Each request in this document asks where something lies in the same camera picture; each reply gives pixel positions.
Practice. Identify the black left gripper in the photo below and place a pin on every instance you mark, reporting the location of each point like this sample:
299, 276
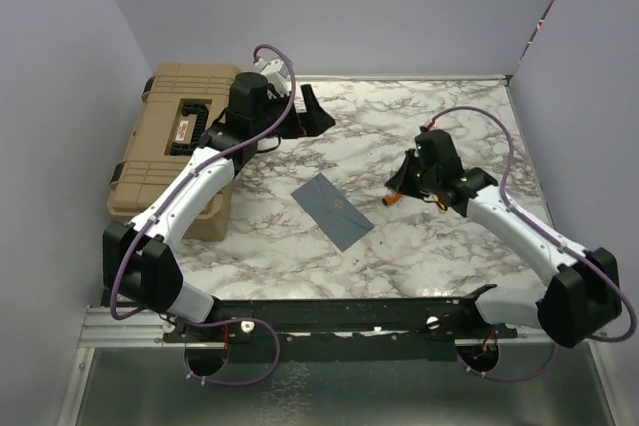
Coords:
310, 122

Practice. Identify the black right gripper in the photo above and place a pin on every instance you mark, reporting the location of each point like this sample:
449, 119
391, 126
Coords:
401, 182

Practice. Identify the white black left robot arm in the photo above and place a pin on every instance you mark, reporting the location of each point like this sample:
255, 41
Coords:
138, 260

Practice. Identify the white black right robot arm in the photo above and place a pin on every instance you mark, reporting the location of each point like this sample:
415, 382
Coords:
579, 297

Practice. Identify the yellow utility knife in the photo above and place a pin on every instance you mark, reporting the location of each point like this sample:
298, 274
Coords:
443, 208

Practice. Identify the tan plastic tool case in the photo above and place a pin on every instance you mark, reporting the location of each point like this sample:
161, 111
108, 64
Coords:
179, 101

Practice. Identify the orange handled screwdriver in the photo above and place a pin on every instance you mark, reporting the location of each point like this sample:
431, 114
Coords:
391, 198

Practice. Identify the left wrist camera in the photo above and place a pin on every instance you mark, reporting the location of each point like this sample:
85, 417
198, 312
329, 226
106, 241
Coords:
275, 71

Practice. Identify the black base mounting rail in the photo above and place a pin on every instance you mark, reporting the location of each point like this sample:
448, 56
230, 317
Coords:
339, 330

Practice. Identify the aluminium extrusion rail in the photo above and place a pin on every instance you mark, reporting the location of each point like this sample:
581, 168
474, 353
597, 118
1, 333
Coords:
144, 330

